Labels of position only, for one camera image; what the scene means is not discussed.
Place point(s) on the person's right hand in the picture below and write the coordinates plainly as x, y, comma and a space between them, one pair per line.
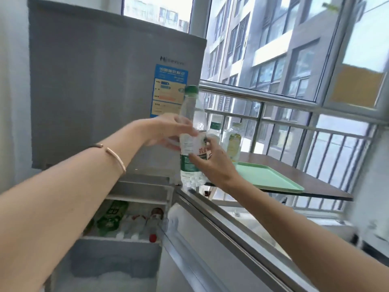
218, 170

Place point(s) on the person's left hand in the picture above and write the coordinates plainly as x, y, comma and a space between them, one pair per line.
161, 130

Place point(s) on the person's right thumb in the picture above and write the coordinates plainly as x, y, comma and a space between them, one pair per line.
199, 158

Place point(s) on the person's left fingers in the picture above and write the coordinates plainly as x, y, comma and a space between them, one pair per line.
174, 142

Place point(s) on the clear green-label water bottle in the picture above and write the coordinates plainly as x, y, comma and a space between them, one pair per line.
190, 112

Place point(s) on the person's right forearm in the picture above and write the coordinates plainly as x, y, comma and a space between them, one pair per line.
304, 240

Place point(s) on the person's left forearm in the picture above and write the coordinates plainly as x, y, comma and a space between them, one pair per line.
60, 194

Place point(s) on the clear bottle with green cap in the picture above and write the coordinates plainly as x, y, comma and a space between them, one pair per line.
215, 129

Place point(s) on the clear bottle with yellow label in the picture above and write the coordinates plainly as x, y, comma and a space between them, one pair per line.
233, 142

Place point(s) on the blue energy label sticker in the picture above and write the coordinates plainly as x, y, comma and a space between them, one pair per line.
167, 91

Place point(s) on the green plastic tray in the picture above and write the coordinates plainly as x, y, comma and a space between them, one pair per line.
267, 177

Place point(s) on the red-capped bottle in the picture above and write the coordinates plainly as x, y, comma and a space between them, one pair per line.
155, 223

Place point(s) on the metal balcony railing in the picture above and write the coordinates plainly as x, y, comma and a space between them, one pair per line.
258, 98

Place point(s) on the grey refrigerator lower door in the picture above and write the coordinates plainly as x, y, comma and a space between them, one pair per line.
212, 246

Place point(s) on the green bottle in refrigerator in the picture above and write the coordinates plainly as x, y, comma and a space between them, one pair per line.
113, 217

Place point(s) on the grey refrigerator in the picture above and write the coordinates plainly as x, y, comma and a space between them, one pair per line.
91, 88

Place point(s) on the brown table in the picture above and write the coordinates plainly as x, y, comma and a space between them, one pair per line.
316, 185

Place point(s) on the white refrigerator drawer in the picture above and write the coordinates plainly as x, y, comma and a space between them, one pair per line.
115, 258

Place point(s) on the grey apartment building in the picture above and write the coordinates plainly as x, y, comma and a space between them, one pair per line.
273, 42

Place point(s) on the yellow sheet on window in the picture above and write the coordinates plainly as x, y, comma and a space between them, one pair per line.
357, 86

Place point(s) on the white window frame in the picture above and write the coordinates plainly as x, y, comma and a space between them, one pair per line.
331, 57

